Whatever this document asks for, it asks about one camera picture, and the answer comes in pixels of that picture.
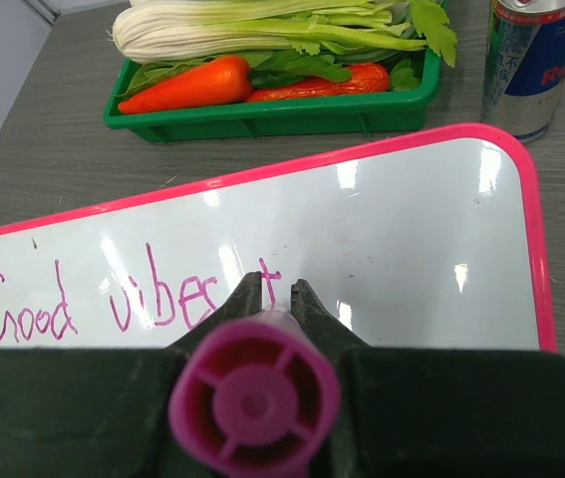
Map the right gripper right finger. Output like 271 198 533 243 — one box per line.
291 280 565 477

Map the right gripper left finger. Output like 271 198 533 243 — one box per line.
0 272 262 477

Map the pink capped whiteboard marker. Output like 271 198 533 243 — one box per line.
167 310 341 477

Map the pink framed whiteboard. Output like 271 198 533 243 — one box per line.
0 123 556 351

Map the green plastic tray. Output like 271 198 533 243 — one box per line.
104 49 446 142

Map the red chili pepper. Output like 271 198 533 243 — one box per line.
246 63 391 103

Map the lower celery bok choy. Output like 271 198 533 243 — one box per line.
110 0 457 67

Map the orange carrot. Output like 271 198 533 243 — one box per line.
118 56 253 115

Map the green leaf spinach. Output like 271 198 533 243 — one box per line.
122 50 424 98

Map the energy drink can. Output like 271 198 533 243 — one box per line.
481 0 565 142

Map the left aluminium frame post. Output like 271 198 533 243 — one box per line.
21 0 61 26

